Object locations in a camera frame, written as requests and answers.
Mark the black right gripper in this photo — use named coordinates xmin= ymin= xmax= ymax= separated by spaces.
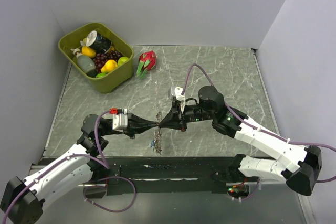
xmin=159 ymin=100 xmax=214 ymax=131

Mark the round metal key ring plate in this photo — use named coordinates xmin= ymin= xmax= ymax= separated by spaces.
xmin=150 ymin=111 xmax=162 ymax=155

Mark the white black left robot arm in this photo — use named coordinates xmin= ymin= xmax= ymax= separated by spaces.
xmin=1 ymin=108 xmax=158 ymax=223

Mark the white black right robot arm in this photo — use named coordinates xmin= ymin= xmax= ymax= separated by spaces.
xmin=159 ymin=86 xmax=322 ymax=196

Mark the olive green plastic bin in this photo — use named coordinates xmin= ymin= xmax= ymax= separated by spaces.
xmin=58 ymin=22 xmax=134 ymax=93

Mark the green lime toy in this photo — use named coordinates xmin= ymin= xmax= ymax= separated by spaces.
xmin=96 ymin=73 xmax=107 ymax=78

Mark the yellow pear toy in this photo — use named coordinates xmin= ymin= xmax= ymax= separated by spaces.
xmin=100 ymin=60 xmax=118 ymax=73

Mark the red dragon fruit toy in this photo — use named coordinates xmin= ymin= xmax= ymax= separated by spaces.
xmin=136 ymin=50 xmax=156 ymax=78

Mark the green apple toy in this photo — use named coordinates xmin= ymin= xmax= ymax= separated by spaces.
xmin=117 ymin=56 xmax=129 ymax=66

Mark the dark purple grape bunch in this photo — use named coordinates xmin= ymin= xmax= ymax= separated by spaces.
xmin=93 ymin=50 xmax=122 ymax=73

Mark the grey pump bottle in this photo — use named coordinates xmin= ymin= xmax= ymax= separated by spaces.
xmin=71 ymin=48 xmax=98 ymax=78

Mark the yellow lemon toy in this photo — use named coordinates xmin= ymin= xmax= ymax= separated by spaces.
xmin=81 ymin=46 xmax=97 ymax=58

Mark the black cylindrical can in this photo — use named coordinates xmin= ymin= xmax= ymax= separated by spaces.
xmin=86 ymin=30 xmax=112 ymax=54

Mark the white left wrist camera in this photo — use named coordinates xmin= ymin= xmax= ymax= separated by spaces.
xmin=109 ymin=108 xmax=128 ymax=131

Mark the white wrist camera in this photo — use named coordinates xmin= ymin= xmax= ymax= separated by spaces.
xmin=168 ymin=87 xmax=186 ymax=112
xmin=109 ymin=108 xmax=128 ymax=131

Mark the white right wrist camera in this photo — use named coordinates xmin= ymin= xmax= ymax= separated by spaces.
xmin=168 ymin=87 xmax=186 ymax=112

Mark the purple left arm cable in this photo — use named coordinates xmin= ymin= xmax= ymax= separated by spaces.
xmin=0 ymin=110 xmax=137 ymax=218

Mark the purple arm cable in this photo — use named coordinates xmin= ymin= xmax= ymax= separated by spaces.
xmin=0 ymin=110 xmax=137 ymax=218
xmin=182 ymin=63 xmax=336 ymax=201

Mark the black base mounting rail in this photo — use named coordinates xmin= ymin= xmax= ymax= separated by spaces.
xmin=90 ymin=157 xmax=257 ymax=196

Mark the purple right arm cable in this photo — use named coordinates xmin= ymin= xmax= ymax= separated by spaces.
xmin=182 ymin=63 xmax=336 ymax=201

